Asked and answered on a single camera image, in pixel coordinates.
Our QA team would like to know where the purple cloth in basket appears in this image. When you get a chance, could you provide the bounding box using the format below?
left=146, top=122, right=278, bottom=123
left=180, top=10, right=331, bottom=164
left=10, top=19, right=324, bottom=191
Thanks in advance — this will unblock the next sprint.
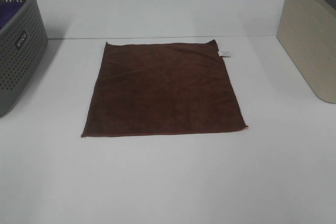
left=0, top=2, right=23, bottom=28

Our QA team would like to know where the white towel care label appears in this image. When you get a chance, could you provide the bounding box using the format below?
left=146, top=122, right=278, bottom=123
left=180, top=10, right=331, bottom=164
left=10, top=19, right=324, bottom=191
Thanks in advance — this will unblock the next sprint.
left=218, top=51, right=231, bottom=58

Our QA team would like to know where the brown square towel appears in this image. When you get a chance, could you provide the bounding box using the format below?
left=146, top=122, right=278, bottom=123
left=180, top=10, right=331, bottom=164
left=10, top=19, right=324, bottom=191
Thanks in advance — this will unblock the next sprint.
left=82, top=40, right=246, bottom=137

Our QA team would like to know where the beige storage bin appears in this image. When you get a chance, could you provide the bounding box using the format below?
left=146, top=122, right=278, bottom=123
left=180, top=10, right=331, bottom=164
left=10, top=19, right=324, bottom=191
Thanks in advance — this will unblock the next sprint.
left=276, top=0, right=335, bottom=103

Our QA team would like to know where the grey perforated laundry basket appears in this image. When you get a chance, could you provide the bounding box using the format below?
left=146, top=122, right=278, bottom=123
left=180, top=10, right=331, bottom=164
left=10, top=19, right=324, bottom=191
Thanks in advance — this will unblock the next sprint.
left=1, top=0, right=48, bottom=115

